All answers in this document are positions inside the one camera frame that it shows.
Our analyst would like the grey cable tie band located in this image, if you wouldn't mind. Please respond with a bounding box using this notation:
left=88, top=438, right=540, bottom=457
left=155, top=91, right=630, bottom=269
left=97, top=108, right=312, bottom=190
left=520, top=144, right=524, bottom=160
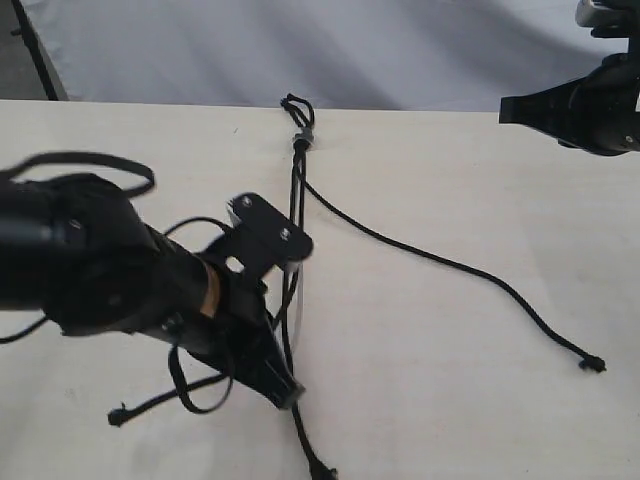
left=293, top=127, right=314, bottom=151

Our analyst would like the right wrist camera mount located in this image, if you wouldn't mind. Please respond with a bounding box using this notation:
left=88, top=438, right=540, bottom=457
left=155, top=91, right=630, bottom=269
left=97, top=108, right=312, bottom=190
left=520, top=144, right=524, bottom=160
left=575, top=0, right=639, bottom=39

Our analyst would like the black stand pole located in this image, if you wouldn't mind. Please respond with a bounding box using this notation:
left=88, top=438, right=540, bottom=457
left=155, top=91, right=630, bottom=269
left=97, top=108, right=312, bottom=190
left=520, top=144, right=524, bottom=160
left=11, top=0, right=60, bottom=101

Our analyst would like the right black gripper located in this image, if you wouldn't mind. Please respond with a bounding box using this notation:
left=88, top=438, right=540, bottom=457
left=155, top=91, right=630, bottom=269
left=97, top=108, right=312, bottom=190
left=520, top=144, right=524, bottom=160
left=498, top=54, right=639, bottom=155

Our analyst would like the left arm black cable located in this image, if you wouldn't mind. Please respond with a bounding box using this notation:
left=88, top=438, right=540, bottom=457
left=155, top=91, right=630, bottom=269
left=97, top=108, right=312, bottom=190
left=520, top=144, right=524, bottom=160
left=0, top=151, right=236, bottom=415

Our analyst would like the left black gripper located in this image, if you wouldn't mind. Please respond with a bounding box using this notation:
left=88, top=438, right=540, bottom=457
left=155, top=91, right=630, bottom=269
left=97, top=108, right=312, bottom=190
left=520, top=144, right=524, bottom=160
left=164, top=279, right=305, bottom=410

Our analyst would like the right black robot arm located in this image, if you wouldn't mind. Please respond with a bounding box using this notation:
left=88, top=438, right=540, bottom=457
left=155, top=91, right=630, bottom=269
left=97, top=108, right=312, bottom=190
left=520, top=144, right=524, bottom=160
left=499, top=54, right=639, bottom=157

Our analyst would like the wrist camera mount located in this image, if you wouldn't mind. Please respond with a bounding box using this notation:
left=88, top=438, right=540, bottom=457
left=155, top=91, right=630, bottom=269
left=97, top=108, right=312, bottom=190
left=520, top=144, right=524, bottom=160
left=205, top=192, right=313, bottom=279
left=575, top=0, right=639, bottom=39

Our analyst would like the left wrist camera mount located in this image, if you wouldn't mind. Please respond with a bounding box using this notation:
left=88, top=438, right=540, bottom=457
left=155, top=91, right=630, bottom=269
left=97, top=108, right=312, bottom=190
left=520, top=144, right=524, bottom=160
left=205, top=192, right=313, bottom=279

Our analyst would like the white backdrop cloth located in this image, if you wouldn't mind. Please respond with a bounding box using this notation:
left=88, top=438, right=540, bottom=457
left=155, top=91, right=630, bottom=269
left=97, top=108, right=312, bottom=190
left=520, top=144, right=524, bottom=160
left=24, top=1, right=627, bottom=112

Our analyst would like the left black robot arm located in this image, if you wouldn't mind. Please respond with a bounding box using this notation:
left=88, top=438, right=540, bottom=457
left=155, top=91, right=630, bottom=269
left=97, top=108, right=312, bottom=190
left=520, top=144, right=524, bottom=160
left=1, top=174, right=313, bottom=409

